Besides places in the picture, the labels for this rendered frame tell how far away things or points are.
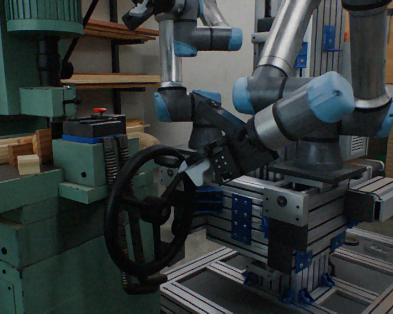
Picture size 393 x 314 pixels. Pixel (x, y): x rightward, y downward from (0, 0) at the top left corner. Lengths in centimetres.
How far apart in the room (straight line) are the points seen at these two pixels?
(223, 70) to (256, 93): 365
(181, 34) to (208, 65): 325
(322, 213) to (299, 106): 65
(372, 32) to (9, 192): 89
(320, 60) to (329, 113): 90
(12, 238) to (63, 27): 48
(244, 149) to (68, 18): 54
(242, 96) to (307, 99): 19
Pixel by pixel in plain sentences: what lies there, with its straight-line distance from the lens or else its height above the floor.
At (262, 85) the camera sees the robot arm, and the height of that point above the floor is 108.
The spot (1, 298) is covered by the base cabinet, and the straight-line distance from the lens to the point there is 101.
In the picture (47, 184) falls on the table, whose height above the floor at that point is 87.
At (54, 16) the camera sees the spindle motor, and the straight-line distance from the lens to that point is 101.
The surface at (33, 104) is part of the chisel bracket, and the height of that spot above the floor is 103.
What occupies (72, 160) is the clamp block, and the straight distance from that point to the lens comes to 88.
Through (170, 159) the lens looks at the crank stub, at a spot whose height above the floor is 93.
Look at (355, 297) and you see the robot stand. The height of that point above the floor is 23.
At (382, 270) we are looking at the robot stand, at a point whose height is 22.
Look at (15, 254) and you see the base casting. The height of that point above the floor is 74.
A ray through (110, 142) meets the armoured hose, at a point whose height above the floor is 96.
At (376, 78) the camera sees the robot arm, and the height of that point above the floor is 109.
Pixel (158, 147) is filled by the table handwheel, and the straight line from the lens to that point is 83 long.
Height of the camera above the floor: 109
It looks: 11 degrees down
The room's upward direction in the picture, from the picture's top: straight up
